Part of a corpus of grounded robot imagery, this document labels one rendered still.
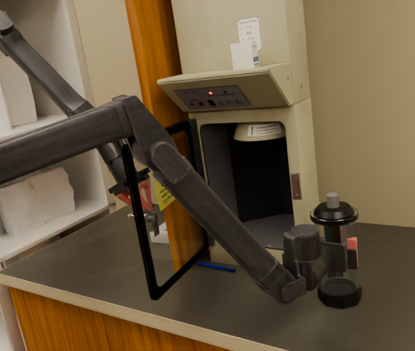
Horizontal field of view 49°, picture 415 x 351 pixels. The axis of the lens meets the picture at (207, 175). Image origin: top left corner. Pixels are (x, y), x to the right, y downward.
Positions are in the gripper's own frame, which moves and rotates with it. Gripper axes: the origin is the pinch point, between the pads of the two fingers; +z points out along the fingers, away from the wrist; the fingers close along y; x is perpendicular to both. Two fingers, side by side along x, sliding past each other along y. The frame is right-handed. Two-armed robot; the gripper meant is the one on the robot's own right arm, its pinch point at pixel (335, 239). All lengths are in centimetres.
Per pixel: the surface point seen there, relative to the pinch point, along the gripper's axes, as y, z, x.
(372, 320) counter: -9.4, -6.4, 15.8
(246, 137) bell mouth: 25.1, 8.3, -23.1
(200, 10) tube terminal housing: 33, 7, -57
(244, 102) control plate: 21.0, 2.2, -33.2
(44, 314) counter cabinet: 94, -20, 29
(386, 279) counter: -8.2, 12.3, 15.7
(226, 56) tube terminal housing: 27, 7, -45
